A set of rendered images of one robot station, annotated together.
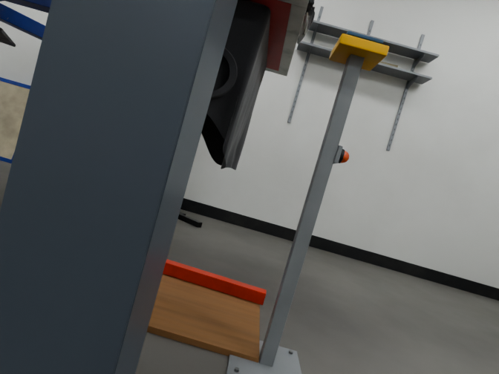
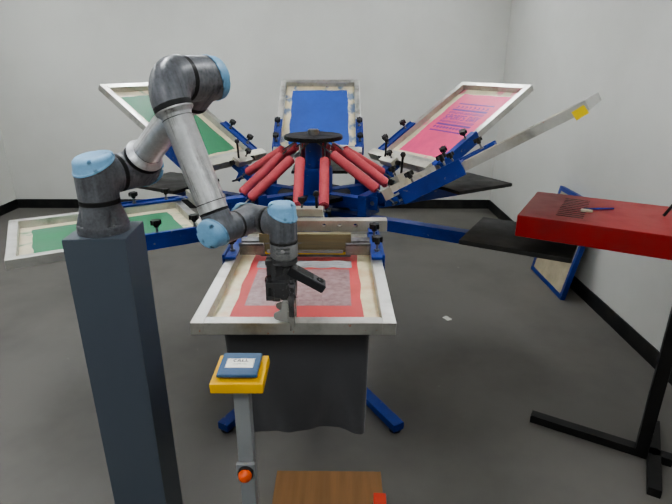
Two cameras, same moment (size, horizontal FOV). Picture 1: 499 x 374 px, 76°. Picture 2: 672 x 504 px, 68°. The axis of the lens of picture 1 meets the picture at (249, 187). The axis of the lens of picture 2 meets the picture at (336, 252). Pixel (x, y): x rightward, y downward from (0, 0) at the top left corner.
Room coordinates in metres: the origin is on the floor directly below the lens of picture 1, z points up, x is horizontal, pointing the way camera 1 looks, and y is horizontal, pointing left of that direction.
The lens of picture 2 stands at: (1.15, -1.28, 1.68)
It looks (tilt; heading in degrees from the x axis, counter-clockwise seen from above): 21 degrees down; 89
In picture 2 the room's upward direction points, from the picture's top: straight up
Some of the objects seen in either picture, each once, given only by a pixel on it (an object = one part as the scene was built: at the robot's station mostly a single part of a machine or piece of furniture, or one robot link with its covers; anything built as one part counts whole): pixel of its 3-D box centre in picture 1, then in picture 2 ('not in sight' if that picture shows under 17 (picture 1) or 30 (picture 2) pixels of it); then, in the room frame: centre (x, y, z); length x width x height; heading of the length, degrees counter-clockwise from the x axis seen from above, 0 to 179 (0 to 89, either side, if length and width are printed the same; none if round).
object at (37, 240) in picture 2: not in sight; (140, 206); (0.28, 0.99, 1.05); 1.08 x 0.61 x 0.23; 29
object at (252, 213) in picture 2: not in sight; (249, 219); (0.93, 0.04, 1.28); 0.11 x 0.11 x 0.08; 58
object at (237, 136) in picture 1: (246, 106); (297, 378); (1.05, 0.08, 0.74); 0.45 x 0.03 x 0.43; 179
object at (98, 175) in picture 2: not in sight; (97, 175); (0.47, 0.20, 1.37); 0.13 x 0.12 x 0.14; 58
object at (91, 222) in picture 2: not in sight; (101, 214); (0.47, 0.19, 1.25); 0.15 x 0.15 x 0.10
